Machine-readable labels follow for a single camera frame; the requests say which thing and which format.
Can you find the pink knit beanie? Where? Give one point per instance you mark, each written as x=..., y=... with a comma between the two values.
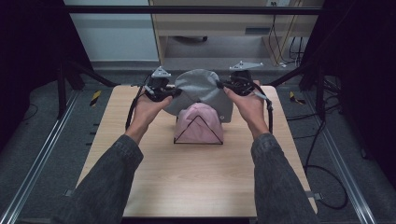
x=199, y=124

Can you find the person's right hand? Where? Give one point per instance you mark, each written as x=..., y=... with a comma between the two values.
x=249, y=112

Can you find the yellow black striped tape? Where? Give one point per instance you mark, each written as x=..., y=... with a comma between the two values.
x=295, y=98
x=95, y=97

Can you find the black metal stand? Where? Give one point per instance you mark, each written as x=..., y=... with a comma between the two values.
x=319, y=90
x=62, y=87

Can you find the light wooden desk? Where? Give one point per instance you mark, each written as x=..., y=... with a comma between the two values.
x=214, y=28

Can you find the grey knit beanie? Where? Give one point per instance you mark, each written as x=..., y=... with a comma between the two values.
x=199, y=87

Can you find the aluminium floor rail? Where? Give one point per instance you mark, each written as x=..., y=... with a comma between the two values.
x=342, y=161
x=40, y=155

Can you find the grey table bracket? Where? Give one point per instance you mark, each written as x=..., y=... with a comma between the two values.
x=313, y=195
x=67, y=193

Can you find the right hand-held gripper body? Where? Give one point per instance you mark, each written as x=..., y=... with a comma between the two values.
x=244, y=81

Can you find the black horizontal frame bar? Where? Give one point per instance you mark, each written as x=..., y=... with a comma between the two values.
x=186, y=10

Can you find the white cabinet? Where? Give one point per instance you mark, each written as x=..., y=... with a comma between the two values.
x=115, y=34

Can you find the person's left hand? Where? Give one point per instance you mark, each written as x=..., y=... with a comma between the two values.
x=145, y=115

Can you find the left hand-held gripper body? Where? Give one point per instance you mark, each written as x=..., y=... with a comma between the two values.
x=158, y=85

